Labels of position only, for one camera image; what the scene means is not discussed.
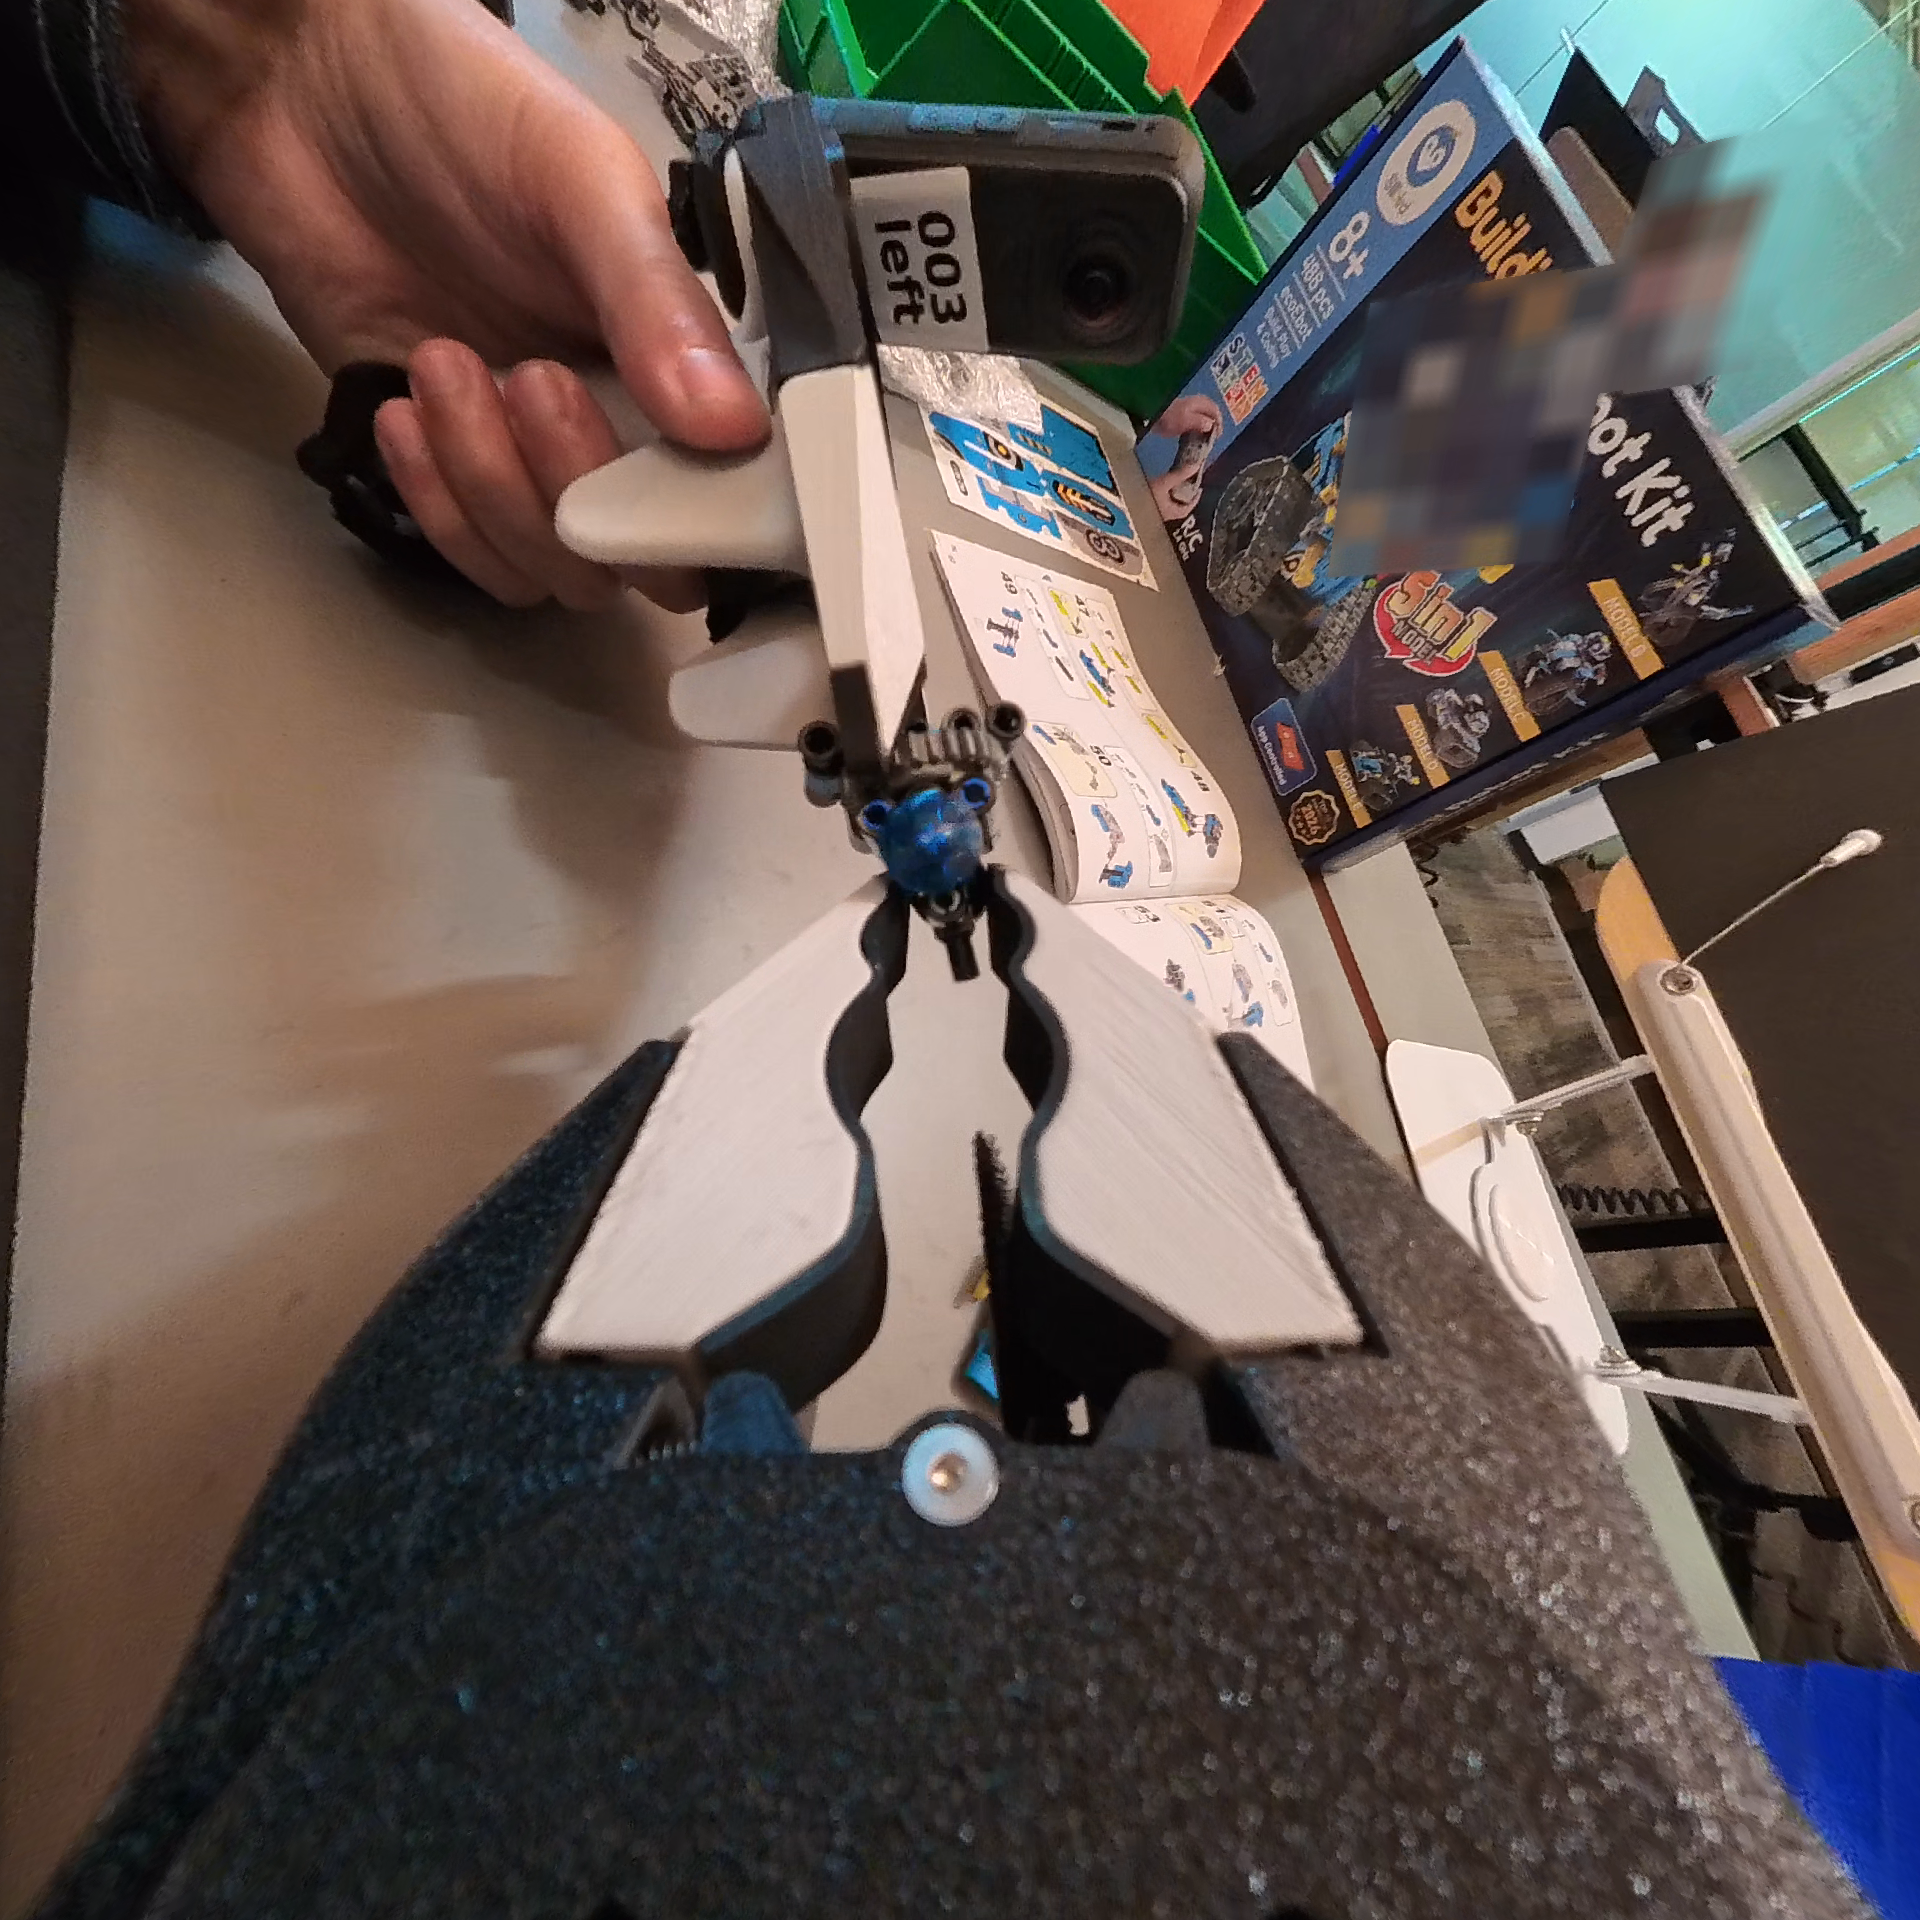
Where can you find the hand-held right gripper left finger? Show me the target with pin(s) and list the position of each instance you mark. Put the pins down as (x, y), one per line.
(707, 1201)

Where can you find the green plastic bin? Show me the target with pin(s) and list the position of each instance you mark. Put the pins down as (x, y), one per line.
(990, 56)

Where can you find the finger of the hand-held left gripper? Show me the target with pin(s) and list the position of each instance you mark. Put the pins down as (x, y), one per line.
(757, 698)
(854, 540)

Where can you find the blue white leaflet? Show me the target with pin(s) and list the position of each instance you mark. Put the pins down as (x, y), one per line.
(1036, 480)

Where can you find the building instruction booklet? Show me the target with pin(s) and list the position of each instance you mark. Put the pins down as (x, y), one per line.
(1110, 751)

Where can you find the red plastic bin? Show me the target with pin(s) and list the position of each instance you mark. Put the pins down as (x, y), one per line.
(1200, 29)

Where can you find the grey desk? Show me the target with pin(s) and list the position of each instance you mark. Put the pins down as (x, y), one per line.
(300, 900)

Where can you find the dark blue toy set box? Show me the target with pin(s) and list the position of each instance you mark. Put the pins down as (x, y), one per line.
(1411, 601)

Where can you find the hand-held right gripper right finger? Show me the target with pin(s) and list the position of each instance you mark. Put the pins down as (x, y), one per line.
(1200, 1201)

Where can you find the black perforated mat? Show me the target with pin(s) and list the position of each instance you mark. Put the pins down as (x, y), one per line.
(25, 751)

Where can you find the person's left hand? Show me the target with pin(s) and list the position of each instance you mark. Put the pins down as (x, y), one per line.
(480, 240)

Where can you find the black blue brick assembly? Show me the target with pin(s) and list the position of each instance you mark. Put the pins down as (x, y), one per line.
(931, 817)

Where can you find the clear plastic bag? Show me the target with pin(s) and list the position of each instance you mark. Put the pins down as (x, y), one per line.
(707, 67)

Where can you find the white stand base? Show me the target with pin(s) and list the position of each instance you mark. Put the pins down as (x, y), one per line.
(1516, 1201)

